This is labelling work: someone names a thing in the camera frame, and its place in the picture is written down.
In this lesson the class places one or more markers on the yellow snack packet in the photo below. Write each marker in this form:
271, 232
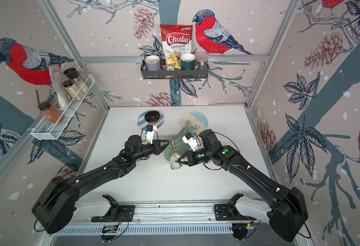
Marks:
173, 60

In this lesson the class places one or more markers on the black lid spice jar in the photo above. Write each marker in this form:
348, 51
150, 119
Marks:
72, 90

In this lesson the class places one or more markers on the black wall shelf basket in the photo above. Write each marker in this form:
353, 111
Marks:
163, 74

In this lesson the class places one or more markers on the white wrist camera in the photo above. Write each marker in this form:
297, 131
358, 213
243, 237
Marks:
191, 141
150, 131

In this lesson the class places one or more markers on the purple mug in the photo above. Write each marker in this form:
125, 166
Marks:
152, 63

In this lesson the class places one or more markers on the orange spice jar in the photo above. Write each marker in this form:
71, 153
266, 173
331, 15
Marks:
51, 112

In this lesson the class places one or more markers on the blue striped plate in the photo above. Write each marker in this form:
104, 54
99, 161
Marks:
142, 123

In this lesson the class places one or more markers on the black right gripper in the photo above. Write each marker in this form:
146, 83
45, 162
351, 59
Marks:
190, 158

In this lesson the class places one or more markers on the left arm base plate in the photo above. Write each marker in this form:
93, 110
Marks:
116, 212

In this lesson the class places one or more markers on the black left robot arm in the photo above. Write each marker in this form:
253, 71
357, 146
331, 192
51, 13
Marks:
55, 206

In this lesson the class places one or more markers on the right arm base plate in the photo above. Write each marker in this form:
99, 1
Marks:
228, 211

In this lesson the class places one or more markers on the dark small bowl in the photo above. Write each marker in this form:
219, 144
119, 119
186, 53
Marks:
152, 116

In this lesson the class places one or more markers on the clear plastic bag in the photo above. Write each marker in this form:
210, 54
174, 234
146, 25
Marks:
57, 81

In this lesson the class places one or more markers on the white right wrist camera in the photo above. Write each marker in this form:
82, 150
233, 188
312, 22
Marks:
191, 141

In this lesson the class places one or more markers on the red Chuba chips bag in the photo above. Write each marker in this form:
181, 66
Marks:
177, 39

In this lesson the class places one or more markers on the white wire wall rack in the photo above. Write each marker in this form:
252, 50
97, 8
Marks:
45, 129

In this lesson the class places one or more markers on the green mug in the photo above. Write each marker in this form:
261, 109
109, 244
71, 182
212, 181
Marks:
188, 62

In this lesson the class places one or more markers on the pink lidded jar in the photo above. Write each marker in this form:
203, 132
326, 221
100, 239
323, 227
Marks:
201, 60

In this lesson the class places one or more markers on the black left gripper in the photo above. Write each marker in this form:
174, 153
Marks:
157, 148

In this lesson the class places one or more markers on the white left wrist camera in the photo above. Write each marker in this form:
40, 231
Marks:
150, 131

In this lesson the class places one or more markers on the green fabric bag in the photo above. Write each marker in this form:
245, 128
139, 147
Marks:
177, 145

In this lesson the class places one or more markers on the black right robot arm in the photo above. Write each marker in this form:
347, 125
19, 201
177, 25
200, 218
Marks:
288, 211

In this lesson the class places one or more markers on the yellow white plush keychain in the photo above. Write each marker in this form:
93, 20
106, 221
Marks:
174, 164

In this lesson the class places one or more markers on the cream and blue plate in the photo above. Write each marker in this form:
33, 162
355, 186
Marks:
198, 121

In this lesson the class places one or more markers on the tall black lid jar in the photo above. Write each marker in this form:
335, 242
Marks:
73, 75

